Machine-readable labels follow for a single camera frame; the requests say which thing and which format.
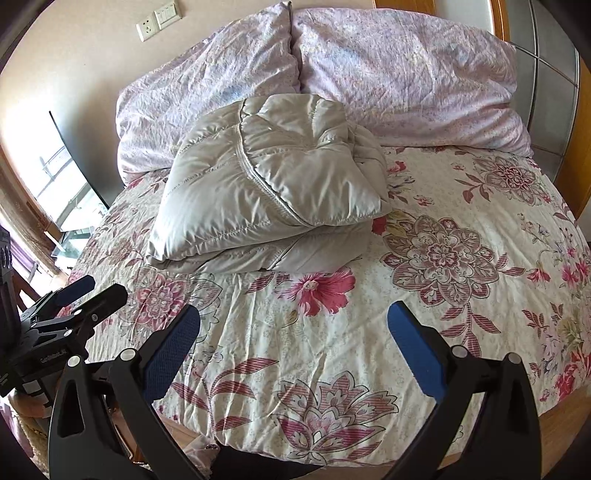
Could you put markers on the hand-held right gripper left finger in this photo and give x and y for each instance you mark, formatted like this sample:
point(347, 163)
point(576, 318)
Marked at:
point(173, 350)

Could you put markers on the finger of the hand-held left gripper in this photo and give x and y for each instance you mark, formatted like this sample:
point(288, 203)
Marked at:
point(106, 300)
point(76, 288)

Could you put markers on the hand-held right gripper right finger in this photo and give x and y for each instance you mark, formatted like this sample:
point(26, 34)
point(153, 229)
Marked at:
point(415, 350)

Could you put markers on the white puffer jacket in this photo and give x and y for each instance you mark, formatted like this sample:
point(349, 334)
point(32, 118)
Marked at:
point(258, 184)

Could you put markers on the person's left hand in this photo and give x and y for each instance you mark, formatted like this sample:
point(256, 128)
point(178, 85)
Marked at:
point(30, 406)

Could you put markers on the glass television stand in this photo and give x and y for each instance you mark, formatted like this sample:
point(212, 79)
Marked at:
point(76, 237)

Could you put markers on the floral bedspread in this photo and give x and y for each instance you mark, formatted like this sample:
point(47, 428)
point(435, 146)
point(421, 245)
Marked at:
point(258, 323)

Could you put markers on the pale patterned cloth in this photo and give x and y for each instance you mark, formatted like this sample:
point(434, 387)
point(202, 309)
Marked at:
point(198, 450)

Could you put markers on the flat television screen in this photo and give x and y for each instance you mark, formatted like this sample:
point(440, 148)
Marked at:
point(74, 161)

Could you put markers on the person's legs in dark trousers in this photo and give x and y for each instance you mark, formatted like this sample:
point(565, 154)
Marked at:
point(240, 468)

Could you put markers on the lilac pillow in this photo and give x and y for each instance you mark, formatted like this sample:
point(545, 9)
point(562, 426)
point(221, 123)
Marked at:
point(198, 83)
point(406, 74)

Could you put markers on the frosted glass sliding door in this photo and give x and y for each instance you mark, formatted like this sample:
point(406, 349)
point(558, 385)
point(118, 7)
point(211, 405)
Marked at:
point(549, 55)

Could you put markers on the wooden headboard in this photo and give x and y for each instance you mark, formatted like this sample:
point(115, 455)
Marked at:
point(406, 3)

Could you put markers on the white wall socket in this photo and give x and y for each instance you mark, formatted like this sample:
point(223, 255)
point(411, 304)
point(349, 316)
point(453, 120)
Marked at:
point(147, 27)

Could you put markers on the white light switch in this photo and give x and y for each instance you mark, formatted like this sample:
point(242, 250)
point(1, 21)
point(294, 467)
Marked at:
point(167, 13)

